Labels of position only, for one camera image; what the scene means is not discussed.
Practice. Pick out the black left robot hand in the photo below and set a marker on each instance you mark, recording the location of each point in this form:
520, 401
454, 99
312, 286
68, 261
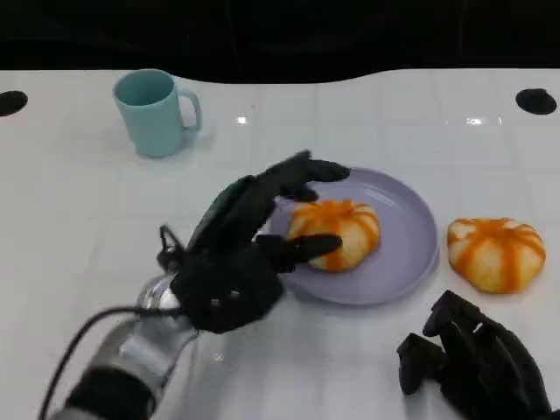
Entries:
227, 280

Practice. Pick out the orange and white bread roll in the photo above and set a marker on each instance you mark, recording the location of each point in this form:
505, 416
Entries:
496, 256
350, 232

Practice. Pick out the pale green mug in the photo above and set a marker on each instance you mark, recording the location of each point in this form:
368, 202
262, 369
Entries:
151, 124

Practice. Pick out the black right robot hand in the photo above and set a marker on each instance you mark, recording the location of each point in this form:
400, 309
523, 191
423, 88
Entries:
485, 367

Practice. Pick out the lilac plate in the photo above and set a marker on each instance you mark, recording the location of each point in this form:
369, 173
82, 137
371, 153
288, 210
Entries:
398, 245

